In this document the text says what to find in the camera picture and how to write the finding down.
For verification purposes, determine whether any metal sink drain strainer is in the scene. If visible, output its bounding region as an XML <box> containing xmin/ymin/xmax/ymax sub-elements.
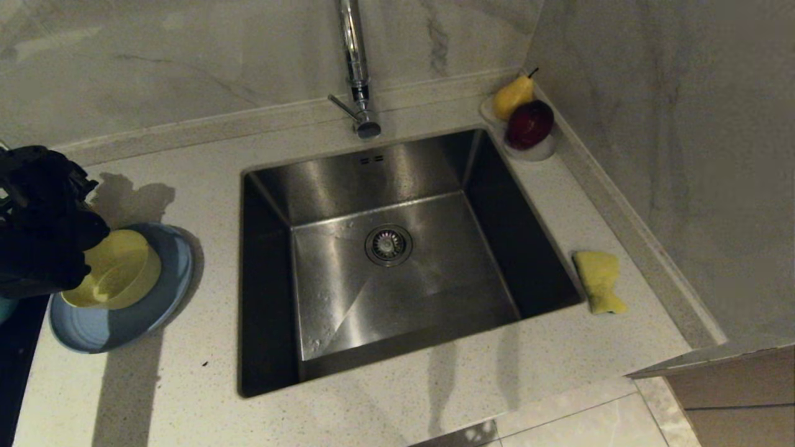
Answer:
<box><xmin>365</xmin><ymin>224</ymin><xmax>414</xmax><ymax>268</ymax></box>

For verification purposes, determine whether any stainless steel sink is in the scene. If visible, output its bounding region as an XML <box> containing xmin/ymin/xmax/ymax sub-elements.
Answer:
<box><xmin>237</xmin><ymin>127</ymin><xmax>586</xmax><ymax>399</ymax></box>

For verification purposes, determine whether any yellow green sponge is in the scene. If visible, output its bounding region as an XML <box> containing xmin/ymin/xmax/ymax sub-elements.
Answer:
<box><xmin>572</xmin><ymin>249</ymin><xmax>628</xmax><ymax>315</ymax></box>

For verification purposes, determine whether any yellow plastic bowl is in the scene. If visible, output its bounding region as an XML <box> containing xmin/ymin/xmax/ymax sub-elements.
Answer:
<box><xmin>62</xmin><ymin>230</ymin><xmax>162</xmax><ymax>311</ymax></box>

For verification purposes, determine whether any blue round plate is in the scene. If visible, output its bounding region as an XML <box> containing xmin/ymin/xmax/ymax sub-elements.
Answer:
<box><xmin>50</xmin><ymin>222</ymin><xmax>195</xmax><ymax>354</ymax></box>

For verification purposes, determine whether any black induction cooktop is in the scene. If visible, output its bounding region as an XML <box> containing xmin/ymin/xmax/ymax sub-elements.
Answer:
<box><xmin>0</xmin><ymin>297</ymin><xmax>50</xmax><ymax>447</ymax></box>

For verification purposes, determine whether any chrome faucet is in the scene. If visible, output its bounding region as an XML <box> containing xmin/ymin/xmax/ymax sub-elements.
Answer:
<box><xmin>327</xmin><ymin>0</ymin><xmax>383</xmax><ymax>140</ymax></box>

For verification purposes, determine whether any yellow pear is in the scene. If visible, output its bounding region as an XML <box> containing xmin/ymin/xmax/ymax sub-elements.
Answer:
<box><xmin>494</xmin><ymin>67</ymin><xmax>540</xmax><ymax>122</ymax></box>

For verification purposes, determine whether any small white fruit dish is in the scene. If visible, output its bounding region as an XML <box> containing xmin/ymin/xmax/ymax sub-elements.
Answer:
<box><xmin>479</xmin><ymin>93</ymin><xmax>558</xmax><ymax>163</ymax></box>

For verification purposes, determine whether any dark red apple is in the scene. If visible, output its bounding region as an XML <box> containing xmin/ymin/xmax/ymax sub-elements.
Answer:
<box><xmin>506</xmin><ymin>99</ymin><xmax>556</xmax><ymax>151</ymax></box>

